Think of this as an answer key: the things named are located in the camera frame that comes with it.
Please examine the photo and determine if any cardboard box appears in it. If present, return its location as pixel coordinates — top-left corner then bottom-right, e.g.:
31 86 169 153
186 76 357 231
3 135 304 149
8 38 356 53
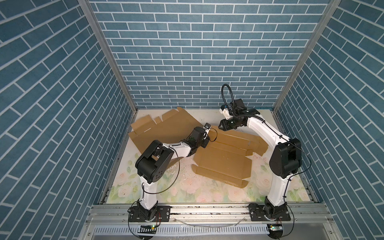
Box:
129 107 203 154
192 126 269 189

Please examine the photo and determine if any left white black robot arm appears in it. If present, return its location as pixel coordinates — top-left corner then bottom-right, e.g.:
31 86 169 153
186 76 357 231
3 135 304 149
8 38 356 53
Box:
135 123 211 211

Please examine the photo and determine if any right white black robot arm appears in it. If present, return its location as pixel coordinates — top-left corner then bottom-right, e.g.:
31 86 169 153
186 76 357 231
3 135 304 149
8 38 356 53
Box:
219 99 302 220

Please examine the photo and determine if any left green circuit board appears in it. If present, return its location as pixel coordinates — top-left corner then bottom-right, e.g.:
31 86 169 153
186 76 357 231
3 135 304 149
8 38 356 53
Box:
138 225 158 235

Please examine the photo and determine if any green circuit board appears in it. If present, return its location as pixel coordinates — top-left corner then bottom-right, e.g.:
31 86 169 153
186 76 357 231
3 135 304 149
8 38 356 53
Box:
138 225 158 235
268 224 284 232

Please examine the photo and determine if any right green circuit board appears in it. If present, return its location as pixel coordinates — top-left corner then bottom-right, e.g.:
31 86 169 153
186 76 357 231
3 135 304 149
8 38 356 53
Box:
268 224 284 232

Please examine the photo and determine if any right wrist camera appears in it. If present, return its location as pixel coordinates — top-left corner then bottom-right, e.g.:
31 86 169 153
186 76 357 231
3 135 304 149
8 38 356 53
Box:
220 108 233 120

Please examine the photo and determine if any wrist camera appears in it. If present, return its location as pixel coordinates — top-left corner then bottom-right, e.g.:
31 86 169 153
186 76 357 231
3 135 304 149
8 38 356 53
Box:
220 108 233 120
204 123 211 133

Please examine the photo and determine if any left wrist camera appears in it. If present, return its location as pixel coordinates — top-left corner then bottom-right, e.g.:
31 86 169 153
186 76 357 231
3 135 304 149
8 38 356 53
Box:
204 123 211 133

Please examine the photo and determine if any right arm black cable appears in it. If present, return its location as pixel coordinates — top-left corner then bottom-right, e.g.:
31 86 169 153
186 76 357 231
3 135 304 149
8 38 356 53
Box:
221 83 313 238

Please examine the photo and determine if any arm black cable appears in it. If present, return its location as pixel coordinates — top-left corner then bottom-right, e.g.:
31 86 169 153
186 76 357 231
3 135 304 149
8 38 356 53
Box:
221 83 313 238
127 127 219 240

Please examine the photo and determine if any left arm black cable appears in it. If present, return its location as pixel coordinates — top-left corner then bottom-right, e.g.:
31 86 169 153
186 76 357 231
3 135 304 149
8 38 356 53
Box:
127 127 219 240

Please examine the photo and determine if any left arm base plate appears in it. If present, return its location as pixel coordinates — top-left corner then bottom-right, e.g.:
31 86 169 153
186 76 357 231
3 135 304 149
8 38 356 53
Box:
129 204 171 223

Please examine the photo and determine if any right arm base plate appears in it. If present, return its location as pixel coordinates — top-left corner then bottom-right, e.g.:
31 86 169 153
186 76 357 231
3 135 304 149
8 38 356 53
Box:
248 204 291 222

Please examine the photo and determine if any aluminium mounting rail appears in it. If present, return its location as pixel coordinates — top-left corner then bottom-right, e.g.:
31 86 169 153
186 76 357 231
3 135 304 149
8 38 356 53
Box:
80 202 342 240

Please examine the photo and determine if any right aluminium corner post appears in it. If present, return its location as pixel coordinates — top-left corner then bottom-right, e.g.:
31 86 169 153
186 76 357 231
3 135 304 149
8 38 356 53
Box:
272 0 341 114

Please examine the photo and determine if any aluminium corner post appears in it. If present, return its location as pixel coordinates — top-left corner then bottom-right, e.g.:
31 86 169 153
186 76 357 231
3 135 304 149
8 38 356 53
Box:
272 0 341 114
78 0 138 114

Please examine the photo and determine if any left aluminium corner post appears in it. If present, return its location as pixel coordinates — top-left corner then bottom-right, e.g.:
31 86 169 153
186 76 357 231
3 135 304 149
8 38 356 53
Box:
78 0 138 114

